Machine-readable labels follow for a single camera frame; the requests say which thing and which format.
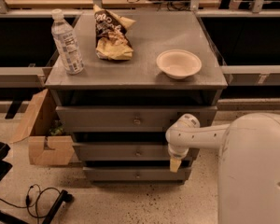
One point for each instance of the brown cardboard box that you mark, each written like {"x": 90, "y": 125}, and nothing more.
{"x": 44, "y": 149}

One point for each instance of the grey drawer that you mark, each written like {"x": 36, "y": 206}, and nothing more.
{"x": 136, "y": 174}
{"x": 78, "y": 119}
{"x": 121, "y": 151}

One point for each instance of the clear plastic water bottle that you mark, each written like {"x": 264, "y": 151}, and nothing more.
{"x": 66, "y": 43}

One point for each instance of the grey top drawer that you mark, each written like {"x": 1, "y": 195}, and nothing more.
{"x": 78, "y": 119}

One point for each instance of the white paper bowl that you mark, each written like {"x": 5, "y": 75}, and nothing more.
{"x": 178, "y": 63}

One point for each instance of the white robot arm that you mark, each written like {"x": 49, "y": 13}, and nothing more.
{"x": 248, "y": 185}

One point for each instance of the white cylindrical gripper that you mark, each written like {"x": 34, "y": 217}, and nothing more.
{"x": 176, "y": 153}

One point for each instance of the grey bottom drawer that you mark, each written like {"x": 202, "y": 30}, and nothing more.
{"x": 136, "y": 174}

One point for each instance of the grey drawer cabinet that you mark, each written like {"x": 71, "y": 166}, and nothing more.
{"x": 139, "y": 81}

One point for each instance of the yellow black chip bag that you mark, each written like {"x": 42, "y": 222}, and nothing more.
{"x": 111, "y": 40}

